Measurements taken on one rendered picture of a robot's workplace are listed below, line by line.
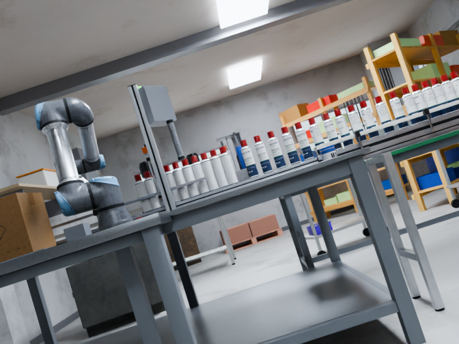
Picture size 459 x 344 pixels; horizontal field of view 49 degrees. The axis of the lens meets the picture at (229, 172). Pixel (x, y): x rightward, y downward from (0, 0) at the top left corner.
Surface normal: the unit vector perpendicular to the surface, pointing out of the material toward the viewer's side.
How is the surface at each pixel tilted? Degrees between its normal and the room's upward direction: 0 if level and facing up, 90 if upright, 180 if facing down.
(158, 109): 90
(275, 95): 90
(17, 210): 90
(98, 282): 90
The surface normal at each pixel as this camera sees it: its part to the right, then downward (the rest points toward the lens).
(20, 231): -0.09, -0.04
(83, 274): 0.15, -0.12
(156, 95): 0.77, -0.29
